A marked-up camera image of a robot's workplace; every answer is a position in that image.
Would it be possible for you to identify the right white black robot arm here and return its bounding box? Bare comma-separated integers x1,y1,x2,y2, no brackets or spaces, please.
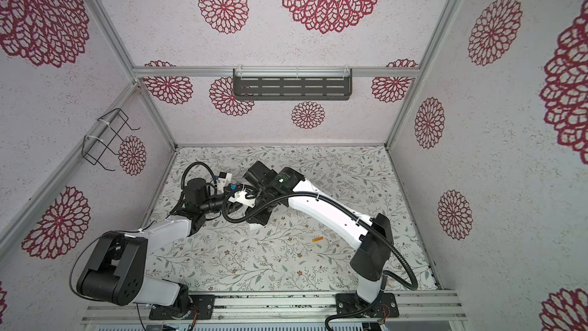
244,161,393,303

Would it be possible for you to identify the aluminium front rail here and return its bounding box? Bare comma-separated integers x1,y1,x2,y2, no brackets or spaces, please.
81,291,467,326

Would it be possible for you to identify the black wire wall rack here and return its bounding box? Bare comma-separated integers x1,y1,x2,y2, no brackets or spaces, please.
81,108,139,172

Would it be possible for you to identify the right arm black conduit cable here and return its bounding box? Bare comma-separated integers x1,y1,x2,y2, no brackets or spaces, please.
221,192,419,331

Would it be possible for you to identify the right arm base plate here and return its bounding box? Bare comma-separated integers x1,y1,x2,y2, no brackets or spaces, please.
335,293,400,319

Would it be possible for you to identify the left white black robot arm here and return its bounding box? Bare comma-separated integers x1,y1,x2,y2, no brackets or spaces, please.
74,176,231,310

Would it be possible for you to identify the dark grey wall shelf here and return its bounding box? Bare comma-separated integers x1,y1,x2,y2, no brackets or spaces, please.
232,68,353,101

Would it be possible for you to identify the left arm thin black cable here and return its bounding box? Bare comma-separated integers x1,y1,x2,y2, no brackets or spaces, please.
68,220,157,302

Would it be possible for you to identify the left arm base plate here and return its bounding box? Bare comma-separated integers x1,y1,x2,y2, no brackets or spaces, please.
148,294,216,320

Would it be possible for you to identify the white remote control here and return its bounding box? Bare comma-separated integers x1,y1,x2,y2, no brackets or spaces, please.
249,223,263,231

